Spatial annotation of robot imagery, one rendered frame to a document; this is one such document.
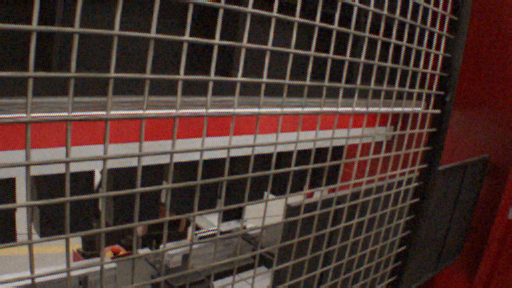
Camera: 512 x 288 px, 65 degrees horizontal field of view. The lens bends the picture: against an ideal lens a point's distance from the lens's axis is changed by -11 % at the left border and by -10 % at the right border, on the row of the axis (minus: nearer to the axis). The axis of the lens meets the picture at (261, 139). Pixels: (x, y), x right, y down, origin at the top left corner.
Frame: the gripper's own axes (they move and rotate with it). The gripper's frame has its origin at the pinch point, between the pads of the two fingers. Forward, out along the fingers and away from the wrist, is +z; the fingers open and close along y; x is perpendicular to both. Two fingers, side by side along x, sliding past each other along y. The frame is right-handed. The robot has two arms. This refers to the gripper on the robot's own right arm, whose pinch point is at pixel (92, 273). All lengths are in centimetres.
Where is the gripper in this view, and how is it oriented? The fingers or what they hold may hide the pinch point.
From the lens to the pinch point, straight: 168.6
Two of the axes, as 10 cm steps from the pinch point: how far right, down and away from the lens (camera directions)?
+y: 7.5, 0.0, -6.6
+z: 0.3, 10.0, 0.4
